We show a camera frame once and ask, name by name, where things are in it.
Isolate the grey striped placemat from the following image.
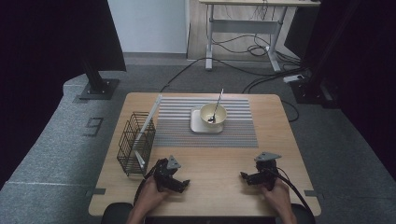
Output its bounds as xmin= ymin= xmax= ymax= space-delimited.
xmin=152 ymin=96 xmax=260 ymax=149

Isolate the black wire basket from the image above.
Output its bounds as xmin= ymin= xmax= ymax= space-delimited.
xmin=116 ymin=110 xmax=157 ymax=178

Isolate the person's left knee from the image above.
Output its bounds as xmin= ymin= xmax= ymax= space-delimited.
xmin=100 ymin=202 xmax=135 ymax=224

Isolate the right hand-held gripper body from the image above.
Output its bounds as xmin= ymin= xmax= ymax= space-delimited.
xmin=254 ymin=151 xmax=282 ymax=191

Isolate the person's left hand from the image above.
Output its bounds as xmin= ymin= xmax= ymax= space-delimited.
xmin=134 ymin=175 xmax=171 ymax=216

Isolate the white power strip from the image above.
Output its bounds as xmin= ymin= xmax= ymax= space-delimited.
xmin=282 ymin=74 xmax=305 ymax=84

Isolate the tangle of black floor cables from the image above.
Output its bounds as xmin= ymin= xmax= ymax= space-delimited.
xmin=211 ymin=32 xmax=304 ymax=68

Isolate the person's knee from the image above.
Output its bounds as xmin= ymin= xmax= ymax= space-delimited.
xmin=290 ymin=203 xmax=317 ymax=224
xmin=100 ymin=202 xmax=135 ymax=224

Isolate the person's right knee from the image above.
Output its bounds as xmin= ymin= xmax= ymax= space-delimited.
xmin=290 ymin=203 xmax=317 ymax=224

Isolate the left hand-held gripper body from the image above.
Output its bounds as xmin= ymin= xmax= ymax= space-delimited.
xmin=153 ymin=155 xmax=183 ymax=192

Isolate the dark curtain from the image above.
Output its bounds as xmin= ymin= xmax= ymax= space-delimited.
xmin=283 ymin=0 xmax=396 ymax=174
xmin=0 ymin=0 xmax=127 ymax=189

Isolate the person's right hand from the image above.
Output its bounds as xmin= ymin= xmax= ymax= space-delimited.
xmin=262 ymin=179 xmax=292 ymax=217

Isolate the cream bowl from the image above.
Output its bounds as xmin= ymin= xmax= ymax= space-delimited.
xmin=199 ymin=103 xmax=229 ymax=129

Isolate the white square plate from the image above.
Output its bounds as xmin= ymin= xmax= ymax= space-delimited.
xmin=190 ymin=106 xmax=225 ymax=134

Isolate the white desk with metal legs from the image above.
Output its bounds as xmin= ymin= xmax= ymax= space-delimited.
xmin=198 ymin=0 xmax=322 ymax=73

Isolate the metal spoon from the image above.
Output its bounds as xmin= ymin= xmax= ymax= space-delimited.
xmin=207 ymin=88 xmax=225 ymax=124

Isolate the long black floor cable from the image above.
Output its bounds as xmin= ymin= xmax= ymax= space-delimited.
xmin=159 ymin=56 xmax=307 ymax=93

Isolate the white chopstick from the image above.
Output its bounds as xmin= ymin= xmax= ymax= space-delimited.
xmin=134 ymin=93 xmax=163 ymax=142
xmin=133 ymin=150 xmax=147 ymax=170

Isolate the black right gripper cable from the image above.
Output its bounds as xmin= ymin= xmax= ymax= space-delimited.
xmin=274 ymin=167 xmax=315 ymax=217

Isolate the black metal stand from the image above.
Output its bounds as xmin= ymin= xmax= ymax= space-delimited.
xmin=289 ymin=0 xmax=363 ymax=109
xmin=78 ymin=57 xmax=121 ymax=101

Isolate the looped black floor cable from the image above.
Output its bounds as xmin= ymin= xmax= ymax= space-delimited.
xmin=280 ymin=99 xmax=301 ymax=123

